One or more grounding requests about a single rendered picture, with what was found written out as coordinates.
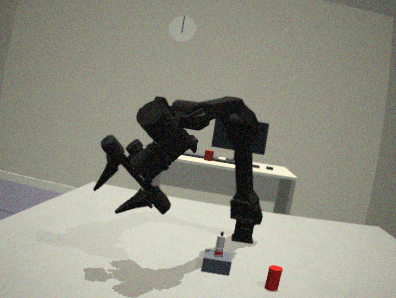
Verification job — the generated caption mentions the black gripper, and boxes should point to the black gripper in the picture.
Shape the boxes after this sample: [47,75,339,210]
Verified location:
[93,134,172,215]

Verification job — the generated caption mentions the red cylinder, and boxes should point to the red cylinder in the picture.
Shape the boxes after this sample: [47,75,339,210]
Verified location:
[265,265,283,291]

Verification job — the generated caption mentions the grey marker with red band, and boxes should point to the grey marker with red band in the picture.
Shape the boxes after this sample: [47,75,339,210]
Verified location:
[214,232,226,257]

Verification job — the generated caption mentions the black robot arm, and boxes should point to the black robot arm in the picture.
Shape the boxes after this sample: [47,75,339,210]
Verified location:
[136,96,263,244]

